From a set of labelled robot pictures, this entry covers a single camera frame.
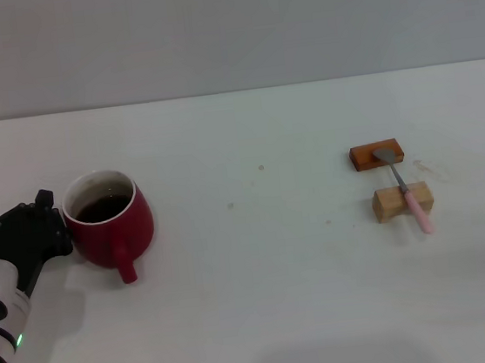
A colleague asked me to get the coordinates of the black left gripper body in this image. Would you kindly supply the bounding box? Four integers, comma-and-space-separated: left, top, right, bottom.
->
0, 209, 65, 302

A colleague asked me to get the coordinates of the light wooden block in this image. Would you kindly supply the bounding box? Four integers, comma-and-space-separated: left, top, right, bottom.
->
369, 179, 437, 225

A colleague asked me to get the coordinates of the dark orange wooden block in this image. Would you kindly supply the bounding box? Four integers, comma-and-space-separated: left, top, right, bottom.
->
347, 137, 408, 173

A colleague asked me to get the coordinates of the pink handled metal spoon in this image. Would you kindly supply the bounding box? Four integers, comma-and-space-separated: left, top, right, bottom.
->
371, 143, 435, 240

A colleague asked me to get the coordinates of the red ceramic cup with coffee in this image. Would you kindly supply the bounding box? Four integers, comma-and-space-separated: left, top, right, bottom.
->
57, 165, 161, 291

